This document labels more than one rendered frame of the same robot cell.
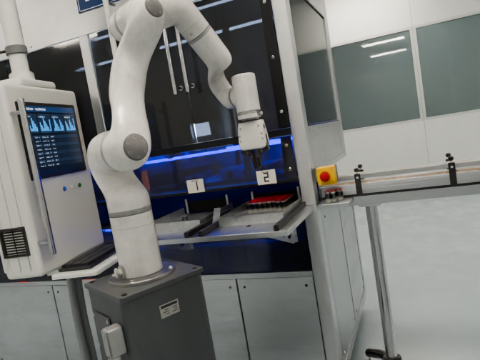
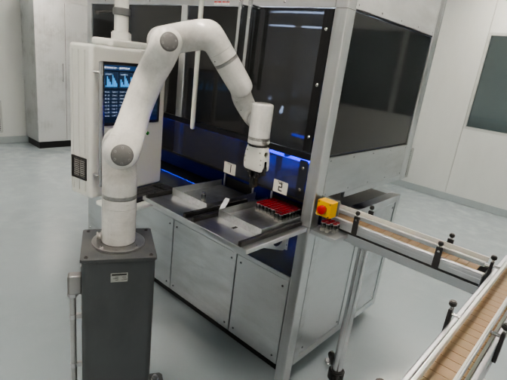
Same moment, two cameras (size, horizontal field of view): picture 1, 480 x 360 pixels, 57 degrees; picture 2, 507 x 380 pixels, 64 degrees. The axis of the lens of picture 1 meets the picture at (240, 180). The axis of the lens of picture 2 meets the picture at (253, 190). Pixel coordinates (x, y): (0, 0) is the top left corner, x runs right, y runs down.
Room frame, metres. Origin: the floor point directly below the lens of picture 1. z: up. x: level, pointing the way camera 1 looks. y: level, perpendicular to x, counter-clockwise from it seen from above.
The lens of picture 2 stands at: (0.07, -0.56, 1.57)
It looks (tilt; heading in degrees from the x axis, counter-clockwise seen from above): 18 degrees down; 18
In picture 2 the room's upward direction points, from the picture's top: 7 degrees clockwise
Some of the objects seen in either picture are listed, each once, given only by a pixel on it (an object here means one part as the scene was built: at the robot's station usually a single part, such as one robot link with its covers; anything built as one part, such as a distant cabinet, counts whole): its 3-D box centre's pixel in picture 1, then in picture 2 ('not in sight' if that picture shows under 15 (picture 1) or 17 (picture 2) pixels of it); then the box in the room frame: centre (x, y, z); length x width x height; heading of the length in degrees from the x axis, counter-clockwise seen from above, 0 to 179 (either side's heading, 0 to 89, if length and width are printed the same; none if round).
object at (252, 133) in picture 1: (252, 133); (256, 156); (1.57, -0.07, 1.21); 0.10 x 0.08 x 0.11; 68
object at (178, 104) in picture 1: (141, 87); (214, 68); (2.07, 0.38, 1.50); 0.47 x 0.01 x 0.59; 68
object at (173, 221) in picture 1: (191, 216); (214, 193); (1.90, 0.24, 0.90); 0.34 x 0.26 x 0.04; 158
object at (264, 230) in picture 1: (221, 223); (227, 211); (1.77, 0.11, 0.87); 0.70 x 0.48 x 0.02; 68
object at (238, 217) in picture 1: (264, 209); (264, 215); (1.77, -0.08, 0.90); 0.34 x 0.26 x 0.04; 158
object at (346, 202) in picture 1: (336, 202); (330, 232); (1.82, -0.38, 0.87); 0.14 x 0.13 x 0.02; 158
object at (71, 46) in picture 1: (53, 108); (153, 58); (2.27, 0.88, 1.50); 0.49 x 0.01 x 0.59; 68
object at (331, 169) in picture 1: (326, 174); (327, 207); (1.79, -0.35, 0.99); 0.08 x 0.07 x 0.07; 158
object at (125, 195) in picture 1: (117, 171); (119, 161); (1.27, 0.34, 1.16); 0.19 x 0.12 x 0.24; 40
